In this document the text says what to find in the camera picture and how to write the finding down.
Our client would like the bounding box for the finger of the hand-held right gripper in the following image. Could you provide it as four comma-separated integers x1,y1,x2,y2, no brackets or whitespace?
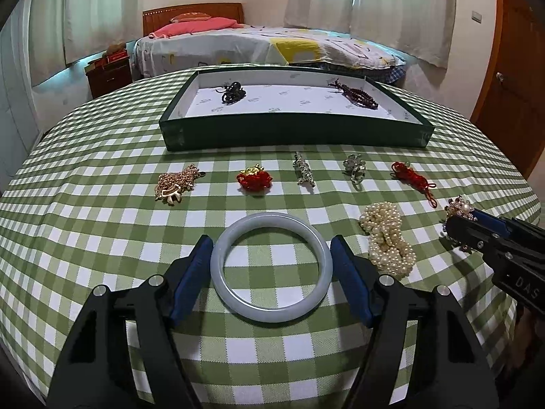
472,211,518,233
444,215,495,253

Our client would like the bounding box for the brown wooden door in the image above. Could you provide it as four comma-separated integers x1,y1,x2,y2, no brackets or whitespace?
470,0,545,180

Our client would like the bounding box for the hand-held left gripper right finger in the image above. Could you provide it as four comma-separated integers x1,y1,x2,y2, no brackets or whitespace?
330,235,500,409

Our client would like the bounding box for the black bead bracelet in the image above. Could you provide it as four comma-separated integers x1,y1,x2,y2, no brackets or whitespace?
211,79,248,104

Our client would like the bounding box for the pale jade bangle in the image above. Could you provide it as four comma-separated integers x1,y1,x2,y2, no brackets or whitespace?
210,212,333,323

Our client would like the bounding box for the silver rhinestone brooch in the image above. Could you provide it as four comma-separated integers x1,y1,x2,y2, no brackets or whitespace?
292,151,316,188

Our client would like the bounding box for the red knot gold charm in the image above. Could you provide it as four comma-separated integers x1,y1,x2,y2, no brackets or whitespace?
236,164,273,194

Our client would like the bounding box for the orange pillow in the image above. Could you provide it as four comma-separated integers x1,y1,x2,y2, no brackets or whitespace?
169,13,212,24

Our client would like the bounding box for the dark red bead bracelet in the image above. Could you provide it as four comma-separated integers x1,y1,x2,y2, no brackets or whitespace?
327,78,379,110

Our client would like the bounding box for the red cord bracelet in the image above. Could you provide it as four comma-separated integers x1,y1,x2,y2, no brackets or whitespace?
391,161,438,209

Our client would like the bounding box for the wooden bed patterned bedspread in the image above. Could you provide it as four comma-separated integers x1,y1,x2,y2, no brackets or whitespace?
134,2,407,88

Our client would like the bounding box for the white pearl necklace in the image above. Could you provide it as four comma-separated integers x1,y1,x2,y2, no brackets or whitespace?
359,201,417,275

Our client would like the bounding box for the silver flower ring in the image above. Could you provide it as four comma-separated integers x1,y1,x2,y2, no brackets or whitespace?
343,153,368,186

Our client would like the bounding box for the gold chain necklace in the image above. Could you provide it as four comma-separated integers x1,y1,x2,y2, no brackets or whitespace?
155,164,207,206

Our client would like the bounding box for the white wardrobe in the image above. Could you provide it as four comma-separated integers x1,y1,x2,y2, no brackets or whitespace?
0,4,43,171

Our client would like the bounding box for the dark green box tray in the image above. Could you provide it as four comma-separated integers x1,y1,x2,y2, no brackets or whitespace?
159,66,436,153

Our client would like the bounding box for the pink pillow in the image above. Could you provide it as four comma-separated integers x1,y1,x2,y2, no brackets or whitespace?
150,17,239,40

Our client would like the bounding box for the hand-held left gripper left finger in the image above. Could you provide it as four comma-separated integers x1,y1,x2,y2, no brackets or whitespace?
47,235,214,409

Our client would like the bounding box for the dark wooden nightstand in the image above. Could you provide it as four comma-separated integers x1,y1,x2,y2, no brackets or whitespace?
85,55,134,100

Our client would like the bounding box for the green checkered tablecloth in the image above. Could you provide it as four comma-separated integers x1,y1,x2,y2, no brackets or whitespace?
0,65,543,409

